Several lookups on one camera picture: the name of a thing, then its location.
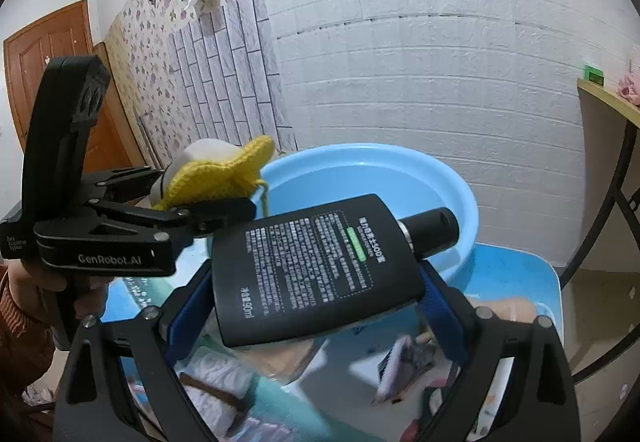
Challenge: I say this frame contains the clear plastic container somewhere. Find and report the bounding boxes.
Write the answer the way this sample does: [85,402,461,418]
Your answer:
[240,337,331,385]

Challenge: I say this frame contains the person's left hand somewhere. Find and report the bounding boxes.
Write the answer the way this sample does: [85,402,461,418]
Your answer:
[20,262,108,323]

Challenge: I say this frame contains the yellow white knitted toy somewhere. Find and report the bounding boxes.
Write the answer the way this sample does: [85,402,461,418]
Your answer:
[150,135,277,223]

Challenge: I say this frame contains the pink white comb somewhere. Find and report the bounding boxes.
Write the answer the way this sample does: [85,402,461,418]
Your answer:
[372,336,416,405]

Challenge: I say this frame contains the small picture-printed table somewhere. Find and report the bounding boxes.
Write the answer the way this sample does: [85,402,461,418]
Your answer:
[107,242,563,442]

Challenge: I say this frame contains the brown wooden door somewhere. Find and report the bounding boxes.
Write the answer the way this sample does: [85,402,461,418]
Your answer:
[2,0,151,173]

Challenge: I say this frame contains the clear plastic bag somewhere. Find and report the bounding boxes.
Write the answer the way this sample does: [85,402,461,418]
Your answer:
[180,347,253,438]

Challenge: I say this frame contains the black bottle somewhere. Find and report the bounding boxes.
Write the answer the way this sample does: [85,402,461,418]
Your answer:
[211,193,461,349]

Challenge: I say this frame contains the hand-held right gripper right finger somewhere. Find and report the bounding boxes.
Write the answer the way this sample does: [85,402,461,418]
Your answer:
[417,259,583,442]

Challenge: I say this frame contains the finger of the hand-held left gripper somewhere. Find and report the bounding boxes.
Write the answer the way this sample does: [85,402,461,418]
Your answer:
[82,166,168,210]
[87,198,257,245]

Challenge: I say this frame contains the brown stick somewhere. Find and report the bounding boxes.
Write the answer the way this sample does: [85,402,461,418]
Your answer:
[180,372,251,410]

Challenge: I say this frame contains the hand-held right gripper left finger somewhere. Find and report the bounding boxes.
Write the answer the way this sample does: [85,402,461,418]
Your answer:
[52,259,223,442]

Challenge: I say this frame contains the colourful foil packet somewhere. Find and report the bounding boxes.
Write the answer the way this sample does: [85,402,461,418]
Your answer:
[400,334,438,373]

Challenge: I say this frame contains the pink soft toy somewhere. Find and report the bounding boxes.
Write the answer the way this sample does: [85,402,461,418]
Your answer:
[617,72,640,107]

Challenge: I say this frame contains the folding desk with black legs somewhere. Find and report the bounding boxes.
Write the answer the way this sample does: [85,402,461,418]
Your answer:
[557,78,640,385]

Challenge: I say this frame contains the tan plush toy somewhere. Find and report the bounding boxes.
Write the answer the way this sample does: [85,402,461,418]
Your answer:
[467,296,541,323]

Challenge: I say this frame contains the blue plastic basin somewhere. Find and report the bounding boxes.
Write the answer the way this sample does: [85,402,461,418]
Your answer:
[207,143,479,283]

